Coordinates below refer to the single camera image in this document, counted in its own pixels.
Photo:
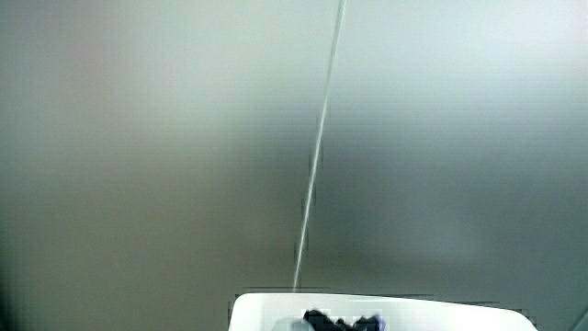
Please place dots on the white plastic bin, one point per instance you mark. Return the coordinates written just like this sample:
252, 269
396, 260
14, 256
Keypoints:
413, 317

